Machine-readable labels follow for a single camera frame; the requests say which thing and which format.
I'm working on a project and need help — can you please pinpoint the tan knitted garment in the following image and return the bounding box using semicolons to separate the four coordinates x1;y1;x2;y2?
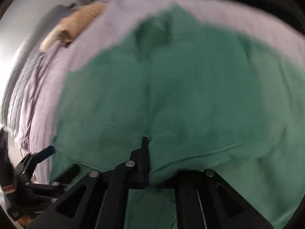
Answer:
39;1;106;53

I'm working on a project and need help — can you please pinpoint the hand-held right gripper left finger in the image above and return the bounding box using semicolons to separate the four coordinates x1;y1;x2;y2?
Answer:
26;137;150;229

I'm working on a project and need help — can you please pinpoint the grey textured blanket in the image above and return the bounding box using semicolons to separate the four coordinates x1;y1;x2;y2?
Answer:
2;3;78;137

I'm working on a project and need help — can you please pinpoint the lilac bedsheet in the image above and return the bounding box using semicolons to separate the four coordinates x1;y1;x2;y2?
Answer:
14;0;305;183

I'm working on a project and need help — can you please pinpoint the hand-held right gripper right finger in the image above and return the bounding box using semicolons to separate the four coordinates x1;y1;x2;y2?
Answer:
154;169;274;229

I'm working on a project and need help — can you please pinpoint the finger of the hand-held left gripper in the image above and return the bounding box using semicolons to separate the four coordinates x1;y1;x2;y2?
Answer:
51;164;80;187
33;145;55;164

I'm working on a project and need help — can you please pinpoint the green garment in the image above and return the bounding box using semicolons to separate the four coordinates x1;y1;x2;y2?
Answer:
49;1;305;229

